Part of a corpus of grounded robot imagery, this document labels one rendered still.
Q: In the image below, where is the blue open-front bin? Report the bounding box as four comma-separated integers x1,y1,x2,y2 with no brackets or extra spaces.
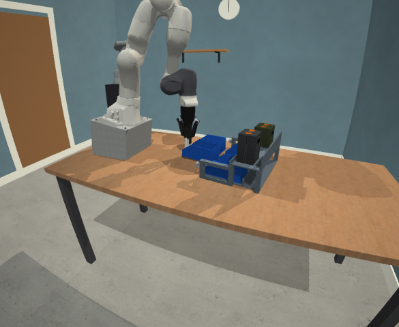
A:
183,140,220,161
226,144,237,156
205,154,248,183
196,134,226,153

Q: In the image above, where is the olive green tool case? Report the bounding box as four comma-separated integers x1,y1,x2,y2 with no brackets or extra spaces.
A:
254,123,275,148

